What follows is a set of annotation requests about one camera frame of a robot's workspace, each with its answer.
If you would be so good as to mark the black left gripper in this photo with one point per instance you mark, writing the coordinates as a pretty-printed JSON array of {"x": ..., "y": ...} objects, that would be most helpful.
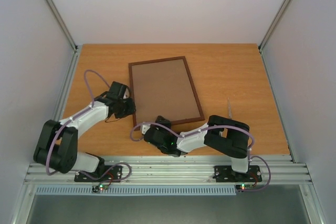
[{"x": 132, "y": 109}]

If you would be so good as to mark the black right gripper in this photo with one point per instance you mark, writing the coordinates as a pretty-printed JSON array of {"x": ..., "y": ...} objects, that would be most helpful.
[{"x": 161, "y": 122}]

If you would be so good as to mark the brown wooden picture frame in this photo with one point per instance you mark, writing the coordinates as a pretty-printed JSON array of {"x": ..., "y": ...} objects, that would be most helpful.
[{"x": 197, "y": 98}]

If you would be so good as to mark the clear handle screwdriver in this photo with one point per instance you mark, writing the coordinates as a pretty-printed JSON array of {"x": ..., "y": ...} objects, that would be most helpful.
[{"x": 229, "y": 109}]

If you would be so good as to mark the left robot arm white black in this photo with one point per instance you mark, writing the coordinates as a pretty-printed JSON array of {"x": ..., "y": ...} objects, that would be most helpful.
[{"x": 57, "y": 146}]

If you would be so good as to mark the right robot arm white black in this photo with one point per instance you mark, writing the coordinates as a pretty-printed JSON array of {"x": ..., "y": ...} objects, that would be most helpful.
[{"x": 224, "y": 135}]

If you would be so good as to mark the left small circuit board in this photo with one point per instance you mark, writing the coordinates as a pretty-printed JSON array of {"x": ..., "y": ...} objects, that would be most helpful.
[{"x": 101, "y": 188}]

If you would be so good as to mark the small circuit board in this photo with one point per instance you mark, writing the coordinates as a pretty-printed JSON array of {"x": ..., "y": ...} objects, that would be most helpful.
[
  {"x": 245, "y": 187},
  {"x": 101, "y": 188}
]

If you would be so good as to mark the right small circuit board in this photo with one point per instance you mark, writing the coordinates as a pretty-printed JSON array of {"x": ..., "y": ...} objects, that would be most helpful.
[{"x": 245, "y": 187}]

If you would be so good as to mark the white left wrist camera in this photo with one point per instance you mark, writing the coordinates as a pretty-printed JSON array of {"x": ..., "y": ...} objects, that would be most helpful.
[{"x": 126, "y": 94}]

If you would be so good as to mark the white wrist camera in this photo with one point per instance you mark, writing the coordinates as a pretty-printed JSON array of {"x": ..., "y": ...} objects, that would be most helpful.
[
  {"x": 144, "y": 128},
  {"x": 126, "y": 94}
]

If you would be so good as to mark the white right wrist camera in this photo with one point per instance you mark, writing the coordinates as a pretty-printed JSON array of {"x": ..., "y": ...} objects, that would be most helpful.
[{"x": 144, "y": 128}]

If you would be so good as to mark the aluminium rail base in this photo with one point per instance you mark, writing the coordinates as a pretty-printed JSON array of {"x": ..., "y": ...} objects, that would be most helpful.
[{"x": 199, "y": 170}]

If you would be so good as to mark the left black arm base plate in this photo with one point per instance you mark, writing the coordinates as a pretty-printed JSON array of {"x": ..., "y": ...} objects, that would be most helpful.
[{"x": 113, "y": 173}]

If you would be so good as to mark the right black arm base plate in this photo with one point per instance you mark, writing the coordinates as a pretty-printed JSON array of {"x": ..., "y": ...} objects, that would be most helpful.
[{"x": 225, "y": 174}]

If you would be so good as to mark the grey slotted cable duct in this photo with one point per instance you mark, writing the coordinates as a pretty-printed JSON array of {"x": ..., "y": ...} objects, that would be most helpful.
[{"x": 137, "y": 190}]

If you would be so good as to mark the left aluminium corner post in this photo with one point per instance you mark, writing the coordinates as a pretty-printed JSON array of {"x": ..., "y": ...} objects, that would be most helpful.
[{"x": 51, "y": 5}]

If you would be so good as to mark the aluminium corner post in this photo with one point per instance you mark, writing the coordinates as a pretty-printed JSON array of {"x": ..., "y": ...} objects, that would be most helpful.
[
  {"x": 51, "y": 5},
  {"x": 277, "y": 18}
]

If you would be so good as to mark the right aluminium corner post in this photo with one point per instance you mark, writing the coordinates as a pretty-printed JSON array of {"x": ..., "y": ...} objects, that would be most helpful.
[{"x": 277, "y": 18}]

